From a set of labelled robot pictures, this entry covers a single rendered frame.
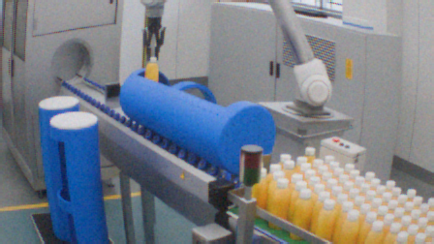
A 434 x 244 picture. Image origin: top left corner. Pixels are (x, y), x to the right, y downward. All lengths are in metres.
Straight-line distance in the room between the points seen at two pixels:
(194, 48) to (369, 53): 4.55
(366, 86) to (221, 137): 1.79
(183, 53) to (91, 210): 5.28
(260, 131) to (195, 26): 5.66
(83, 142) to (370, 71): 2.05
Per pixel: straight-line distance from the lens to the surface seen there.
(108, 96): 3.18
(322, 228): 1.67
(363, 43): 3.58
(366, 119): 3.72
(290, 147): 2.67
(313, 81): 2.40
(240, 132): 2.11
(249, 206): 1.60
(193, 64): 7.83
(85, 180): 2.61
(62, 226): 3.17
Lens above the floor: 1.76
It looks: 16 degrees down
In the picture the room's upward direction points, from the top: 2 degrees clockwise
